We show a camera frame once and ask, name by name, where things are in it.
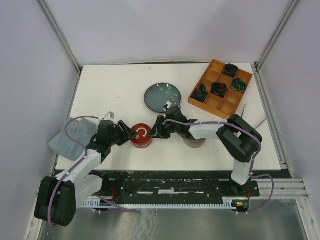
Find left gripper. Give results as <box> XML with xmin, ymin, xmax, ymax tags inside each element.
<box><xmin>108</xmin><ymin>120</ymin><xmax>138</xmax><ymax>147</ymax></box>

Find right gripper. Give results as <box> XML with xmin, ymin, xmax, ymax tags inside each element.
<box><xmin>147</xmin><ymin>116</ymin><xmax>179</xmax><ymax>140</ymax></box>

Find red lunch box lid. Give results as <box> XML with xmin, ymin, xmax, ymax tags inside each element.
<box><xmin>131</xmin><ymin>123</ymin><xmax>151</xmax><ymax>142</ymax></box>

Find red steel lunch bowl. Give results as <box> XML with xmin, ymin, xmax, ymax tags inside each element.
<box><xmin>131</xmin><ymin>138</ymin><xmax>153</xmax><ymax>149</ymax></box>

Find blue ceramic food plate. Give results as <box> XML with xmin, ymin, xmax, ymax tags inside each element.
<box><xmin>144</xmin><ymin>82</ymin><xmax>182</xmax><ymax>114</ymax></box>

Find beige lunch box bowl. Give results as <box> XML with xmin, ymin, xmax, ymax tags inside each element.
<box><xmin>184</xmin><ymin>138</ymin><xmax>206</xmax><ymax>149</ymax></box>

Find wooden compartment tray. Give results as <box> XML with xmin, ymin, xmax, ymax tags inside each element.
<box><xmin>188</xmin><ymin>59</ymin><xmax>253</xmax><ymax>119</ymax></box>

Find metal tongs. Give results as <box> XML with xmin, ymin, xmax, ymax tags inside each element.
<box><xmin>240</xmin><ymin>103</ymin><xmax>268</xmax><ymax>130</ymax></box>

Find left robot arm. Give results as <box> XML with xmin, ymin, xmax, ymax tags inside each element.
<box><xmin>34</xmin><ymin>119</ymin><xmax>137</xmax><ymax>227</ymax></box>

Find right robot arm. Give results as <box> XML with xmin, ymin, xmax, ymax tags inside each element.
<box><xmin>147</xmin><ymin>114</ymin><xmax>263</xmax><ymax>196</ymax></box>

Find light blue cloth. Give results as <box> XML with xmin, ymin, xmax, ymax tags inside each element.
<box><xmin>47</xmin><ymin>117</ymin><xmax>97</xmax><ymax>161</ymax></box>

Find blue rolled napkin left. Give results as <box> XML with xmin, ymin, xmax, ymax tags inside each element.
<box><xmin>191</xmin><ymin>83</ymin><xmax>208</xmax><ymax>103</ymax></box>

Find orange black rolled napkin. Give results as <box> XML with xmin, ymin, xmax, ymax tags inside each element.
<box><xmin>210</xmin><ymin>82</ymin><xmax>228</xmax><ymax>98</ymax></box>

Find green rolled napkin right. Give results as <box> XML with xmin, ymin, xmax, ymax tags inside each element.
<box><xmin>230</xmin><ymin>77</ymin><xmax>248</xmax><ymax>94</ymax></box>

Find dark rolled napkin top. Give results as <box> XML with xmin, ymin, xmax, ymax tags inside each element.
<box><xmin>222</xmin><ymin>63</ymin><xmax>239</xmax><ymax>78</ymax></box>

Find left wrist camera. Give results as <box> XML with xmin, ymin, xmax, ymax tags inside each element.
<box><xmin>98</xmin><ymin>111</ymin><xmax>115</xmax><ymax>122</ymax></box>

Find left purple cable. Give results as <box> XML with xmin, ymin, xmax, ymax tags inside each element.
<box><xmin>47</xmin><ymin>115</ymin><xmax>103</xmax><ymax>228</ymax></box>

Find purple cable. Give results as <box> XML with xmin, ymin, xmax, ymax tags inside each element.
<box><xmin>47</xmin><ymin>115</ymin><xmax>103</xmax><ymax>228</ymax></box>
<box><xmin>162</xmin><ymin>99</ymin><xmax>275</xmax><ymax>215</ymax></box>

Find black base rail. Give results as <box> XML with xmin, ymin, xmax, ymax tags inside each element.
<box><xmin>91</xmin><ymin>170</ymin><xmax>260</xmax><ymax>205</ymax></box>

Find white cable duct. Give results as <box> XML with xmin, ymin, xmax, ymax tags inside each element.
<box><xmin>77</xmin><ymin>196</ymin><xmax>241</xmax><ymax>209</ymax></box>

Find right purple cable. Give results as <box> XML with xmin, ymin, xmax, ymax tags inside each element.
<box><xmin>162</xmin><ymin>99</ymin><xmax>275</xmax><ymax>215</ymax></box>

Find left aluminium frame post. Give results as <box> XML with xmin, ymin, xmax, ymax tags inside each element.
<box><xmin>36</xmin><ymin>0</ymin><xmax>82</xmax><ymax>73</ymax></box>

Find aluminium frame post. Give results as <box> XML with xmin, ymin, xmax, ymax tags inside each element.
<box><xmin>254</xmin><ymin>0</ymin><xmax>301</xmax><ymax>72</ymax></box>
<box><xmin>36</xmin><ymin>0</ymin><xmax>82</xmax><ymax>73</ymax></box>

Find right aluminium frame post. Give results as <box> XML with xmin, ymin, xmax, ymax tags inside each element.
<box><xmin>254</xmin><ymin>0</ymin><xmax>301</xmax><ymax>72</ymax></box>

